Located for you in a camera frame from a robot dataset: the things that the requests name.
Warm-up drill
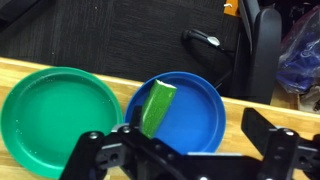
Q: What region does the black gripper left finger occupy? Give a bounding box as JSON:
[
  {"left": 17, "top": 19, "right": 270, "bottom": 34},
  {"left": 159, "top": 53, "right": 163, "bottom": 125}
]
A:
[{"left": 130, "top": 106, "right": 142, "bottom": 129}]

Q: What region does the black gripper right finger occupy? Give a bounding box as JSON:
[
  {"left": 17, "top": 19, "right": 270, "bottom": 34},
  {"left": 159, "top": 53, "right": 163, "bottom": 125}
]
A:
[{"left": 241, "top": 108, "right": 277, "bottom": 156}]

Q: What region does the green zucchini piece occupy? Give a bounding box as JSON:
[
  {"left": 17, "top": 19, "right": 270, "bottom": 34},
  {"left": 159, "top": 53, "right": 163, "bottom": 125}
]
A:
[{"left": 142, "top": 79, "right": 177, "bottom": 138}]

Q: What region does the blue plate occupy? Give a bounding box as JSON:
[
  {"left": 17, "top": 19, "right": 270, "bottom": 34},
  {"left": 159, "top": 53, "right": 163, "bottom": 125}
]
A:
[{"left": 124, "top": 71, "right": 226, "bottom": 154}]

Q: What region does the green plate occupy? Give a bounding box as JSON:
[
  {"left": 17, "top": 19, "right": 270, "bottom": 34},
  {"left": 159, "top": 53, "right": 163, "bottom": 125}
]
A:
[{"left": 1, "top": 67, "right": 123, "bottom": 178}]

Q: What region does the blue plastic bag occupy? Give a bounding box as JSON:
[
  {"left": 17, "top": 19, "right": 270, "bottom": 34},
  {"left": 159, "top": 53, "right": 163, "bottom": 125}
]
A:
[{"left": 276, "top": 6, "right": 320, "bottom": 94}]

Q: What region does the black office chair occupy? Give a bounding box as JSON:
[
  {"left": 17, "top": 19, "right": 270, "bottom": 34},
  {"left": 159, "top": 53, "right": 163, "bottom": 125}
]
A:
[{"left": 181, "top": 0, "right": 282, "bottom": 104}]

